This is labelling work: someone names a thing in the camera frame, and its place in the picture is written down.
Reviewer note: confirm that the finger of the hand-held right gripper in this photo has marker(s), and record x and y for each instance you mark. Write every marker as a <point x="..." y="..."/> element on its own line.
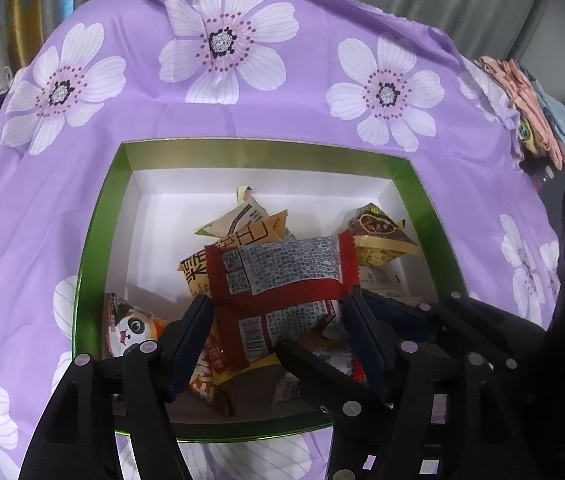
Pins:
<point x="322" y="375"/>
<point x="412" y="316"/>

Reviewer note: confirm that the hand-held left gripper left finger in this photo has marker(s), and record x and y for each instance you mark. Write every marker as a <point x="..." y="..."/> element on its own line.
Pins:
<point x="190" y="340"/>

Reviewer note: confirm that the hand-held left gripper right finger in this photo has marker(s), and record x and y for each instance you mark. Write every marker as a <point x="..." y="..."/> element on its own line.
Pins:
<point x="367" y="355"/>

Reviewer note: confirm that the orange red lettered snack packet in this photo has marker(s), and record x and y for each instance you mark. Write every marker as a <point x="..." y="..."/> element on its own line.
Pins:
<point x="207" y="375"/>

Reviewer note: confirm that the red panda snack packet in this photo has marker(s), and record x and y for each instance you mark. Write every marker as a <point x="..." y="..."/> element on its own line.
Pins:
<point x="127" y="332"/>

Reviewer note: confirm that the large white red snack packet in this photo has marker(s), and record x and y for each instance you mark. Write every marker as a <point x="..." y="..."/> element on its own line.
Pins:
<point x="267" y="330"/>

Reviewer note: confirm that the brown yellow snack packet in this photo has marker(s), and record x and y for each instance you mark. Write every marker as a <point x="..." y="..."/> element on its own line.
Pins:
<point x="382" y="240"/>

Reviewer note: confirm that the small red snack packet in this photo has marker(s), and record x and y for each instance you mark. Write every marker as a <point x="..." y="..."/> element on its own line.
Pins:
<point x="282" y="270"/>

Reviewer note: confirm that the cream snack packet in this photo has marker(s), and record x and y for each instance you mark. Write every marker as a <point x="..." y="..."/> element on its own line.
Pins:
<point x="242" y="220"/>

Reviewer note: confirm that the green cardboard box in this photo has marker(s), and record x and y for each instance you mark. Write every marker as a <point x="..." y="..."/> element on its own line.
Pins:
<point x="100" y="240"/>

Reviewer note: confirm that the light blue folded cloth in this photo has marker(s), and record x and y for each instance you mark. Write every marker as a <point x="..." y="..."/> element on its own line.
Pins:
<point x="564" y="125"/>

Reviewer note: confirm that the yellow printed folded cloth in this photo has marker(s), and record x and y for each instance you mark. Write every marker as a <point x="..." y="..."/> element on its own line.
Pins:
<point x="527" y="132"/>

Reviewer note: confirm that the purple floral cloth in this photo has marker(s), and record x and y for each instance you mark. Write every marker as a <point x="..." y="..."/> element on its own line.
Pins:
<point x="287" y="110"/>

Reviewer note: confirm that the gold patterned curtain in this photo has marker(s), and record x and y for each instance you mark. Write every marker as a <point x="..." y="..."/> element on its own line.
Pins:
<point x="30" y="10"/>

